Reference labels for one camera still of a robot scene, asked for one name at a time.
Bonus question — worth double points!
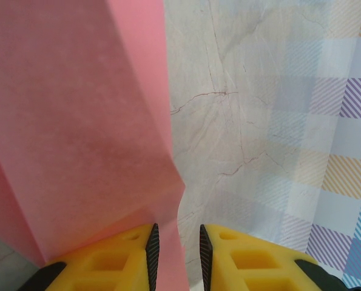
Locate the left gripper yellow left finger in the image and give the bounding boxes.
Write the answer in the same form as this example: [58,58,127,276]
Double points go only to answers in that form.
[18,222,160,291]

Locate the pink cloth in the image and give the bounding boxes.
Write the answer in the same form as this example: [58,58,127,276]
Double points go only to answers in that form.
[0,0,189,291]

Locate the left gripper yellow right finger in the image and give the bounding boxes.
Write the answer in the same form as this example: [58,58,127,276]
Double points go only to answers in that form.
[199,223,348,291]

